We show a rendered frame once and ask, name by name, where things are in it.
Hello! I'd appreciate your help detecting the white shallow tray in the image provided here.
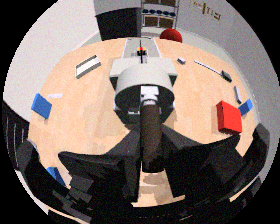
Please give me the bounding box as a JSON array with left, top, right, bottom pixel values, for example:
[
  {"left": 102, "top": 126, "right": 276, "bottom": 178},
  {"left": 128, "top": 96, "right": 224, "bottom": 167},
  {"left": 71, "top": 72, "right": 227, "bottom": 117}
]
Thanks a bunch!
[{"left": 75, "top": 54, "right": 101, "bottom": 79}]

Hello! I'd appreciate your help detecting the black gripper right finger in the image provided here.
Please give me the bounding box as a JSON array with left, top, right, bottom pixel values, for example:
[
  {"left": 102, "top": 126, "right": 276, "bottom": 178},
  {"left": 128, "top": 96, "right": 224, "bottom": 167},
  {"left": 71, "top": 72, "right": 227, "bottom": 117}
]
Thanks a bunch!
[{"left": 161, "top": 123, "right": 241, "bottom": 198}]

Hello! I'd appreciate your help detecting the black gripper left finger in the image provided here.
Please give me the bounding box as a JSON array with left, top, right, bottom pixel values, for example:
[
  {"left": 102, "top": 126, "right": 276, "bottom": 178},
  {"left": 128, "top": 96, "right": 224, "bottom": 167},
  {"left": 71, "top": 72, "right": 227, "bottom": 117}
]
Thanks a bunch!
[{"left": 57, "top": 122, "right": 142, "bottom": 203}]

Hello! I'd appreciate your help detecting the blue rectangular block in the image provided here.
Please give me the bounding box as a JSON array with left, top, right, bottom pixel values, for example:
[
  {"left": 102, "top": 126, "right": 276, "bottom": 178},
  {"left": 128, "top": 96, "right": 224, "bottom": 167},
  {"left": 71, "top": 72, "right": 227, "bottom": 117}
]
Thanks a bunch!
[
  {"left": 237, "top": 98, "right": 252, "bottom": 116},
  {"left": 31, "top": 93, "right": 52, "bottom": 118},
  {"left": 46, "top": 167, "right": 65, "bottom": 186}
]

